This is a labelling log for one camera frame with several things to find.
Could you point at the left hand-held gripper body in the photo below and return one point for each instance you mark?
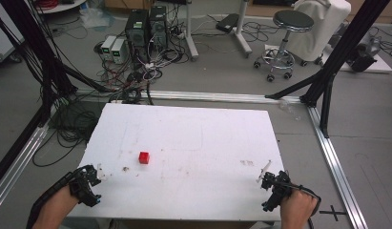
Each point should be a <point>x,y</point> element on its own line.
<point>82,187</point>

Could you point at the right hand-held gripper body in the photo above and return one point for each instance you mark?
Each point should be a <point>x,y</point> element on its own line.
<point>278,189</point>

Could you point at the red cube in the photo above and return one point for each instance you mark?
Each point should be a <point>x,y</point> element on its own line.
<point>144,157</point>

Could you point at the person's left hand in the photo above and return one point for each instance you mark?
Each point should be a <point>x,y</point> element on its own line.
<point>68,195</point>

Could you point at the person's right hand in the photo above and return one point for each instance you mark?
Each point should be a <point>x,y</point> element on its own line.
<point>298,205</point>

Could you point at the white power strip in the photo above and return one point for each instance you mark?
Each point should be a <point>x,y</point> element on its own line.
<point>149,66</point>

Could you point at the grey bench power supply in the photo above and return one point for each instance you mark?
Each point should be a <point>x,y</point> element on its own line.
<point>119,51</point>
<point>107,47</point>

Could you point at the white desk leg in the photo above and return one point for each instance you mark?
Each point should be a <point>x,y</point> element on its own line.
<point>190,35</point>
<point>243,31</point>

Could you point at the black round stool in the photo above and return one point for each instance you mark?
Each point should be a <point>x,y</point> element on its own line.
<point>287,31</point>

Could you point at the large black computer tower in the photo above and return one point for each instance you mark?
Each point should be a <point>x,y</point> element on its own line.
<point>137,31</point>

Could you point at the black machine on white board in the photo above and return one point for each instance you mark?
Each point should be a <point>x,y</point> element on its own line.
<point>363,55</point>

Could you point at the flat black box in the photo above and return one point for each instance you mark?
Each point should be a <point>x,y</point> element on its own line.
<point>227,23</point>

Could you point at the clear plastic bag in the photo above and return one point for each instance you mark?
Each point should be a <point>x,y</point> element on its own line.
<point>96,17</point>

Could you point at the white cloth covered cart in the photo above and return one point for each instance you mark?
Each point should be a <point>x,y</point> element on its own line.
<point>327,25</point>

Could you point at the slim black computer tower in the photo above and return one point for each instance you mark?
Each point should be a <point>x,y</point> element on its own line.
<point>158,25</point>

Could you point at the white round table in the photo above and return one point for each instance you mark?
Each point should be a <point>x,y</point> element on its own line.
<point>61,5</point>

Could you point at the aluminium side rail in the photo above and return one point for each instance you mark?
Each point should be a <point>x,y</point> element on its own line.
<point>15,171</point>
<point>336,168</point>

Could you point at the long aluminium cross rail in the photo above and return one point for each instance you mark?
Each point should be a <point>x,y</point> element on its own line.
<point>216,96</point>

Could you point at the black frame post with struts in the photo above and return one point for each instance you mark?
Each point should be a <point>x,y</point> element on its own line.
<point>343,47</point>

